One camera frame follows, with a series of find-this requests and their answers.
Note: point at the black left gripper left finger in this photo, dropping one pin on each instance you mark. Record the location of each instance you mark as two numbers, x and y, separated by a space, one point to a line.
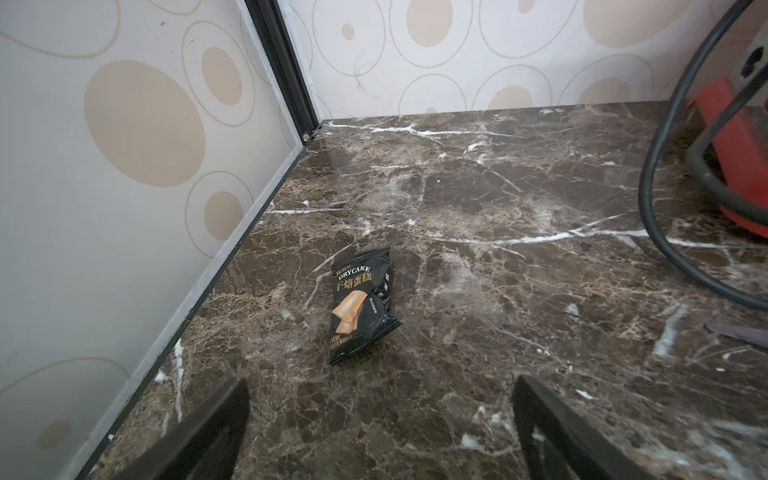
205 445

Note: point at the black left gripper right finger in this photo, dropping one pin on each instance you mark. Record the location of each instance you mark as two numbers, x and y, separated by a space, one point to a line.
558 444

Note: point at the black snack packet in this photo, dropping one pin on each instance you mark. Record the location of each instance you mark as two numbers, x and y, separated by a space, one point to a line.
360 314

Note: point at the red dotted toaster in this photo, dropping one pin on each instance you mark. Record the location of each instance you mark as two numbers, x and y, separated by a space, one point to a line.
741 154

